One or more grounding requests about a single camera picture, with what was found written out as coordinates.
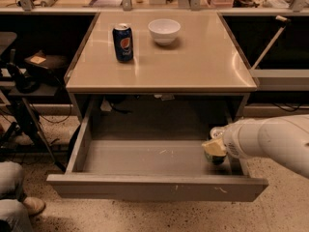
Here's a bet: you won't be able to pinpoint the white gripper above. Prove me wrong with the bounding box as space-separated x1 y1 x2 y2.
202 119 262 159

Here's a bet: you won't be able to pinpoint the green soda can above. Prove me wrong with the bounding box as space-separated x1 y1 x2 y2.
204 127 227 165

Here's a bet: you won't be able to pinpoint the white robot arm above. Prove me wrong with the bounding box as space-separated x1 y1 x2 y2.
202 115 309 178

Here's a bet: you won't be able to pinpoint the grey cabinet with tan top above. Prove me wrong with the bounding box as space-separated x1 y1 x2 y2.
67 9 257 118

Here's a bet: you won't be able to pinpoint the open grey top drawer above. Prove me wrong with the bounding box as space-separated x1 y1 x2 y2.
46 97 269 203

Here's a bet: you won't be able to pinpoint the blue Pepsi can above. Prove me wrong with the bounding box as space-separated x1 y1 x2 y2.
112 23 133 62

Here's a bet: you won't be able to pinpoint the white ceramic bowl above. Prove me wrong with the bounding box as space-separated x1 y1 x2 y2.
148 18 181 45

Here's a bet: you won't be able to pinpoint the white stick with cork tip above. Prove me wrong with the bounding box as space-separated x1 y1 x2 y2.
251 15 291 71

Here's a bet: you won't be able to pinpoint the tan shoe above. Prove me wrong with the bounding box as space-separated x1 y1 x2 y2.
22 197 45 216

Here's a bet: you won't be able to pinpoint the black bag with note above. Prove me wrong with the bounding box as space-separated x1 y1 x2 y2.
24 50 70 76

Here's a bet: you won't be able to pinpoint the black side stand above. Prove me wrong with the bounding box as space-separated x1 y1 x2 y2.
0 48 69 172

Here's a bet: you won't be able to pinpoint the person's legs in jeans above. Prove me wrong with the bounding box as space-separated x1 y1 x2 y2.
0 161 34 232

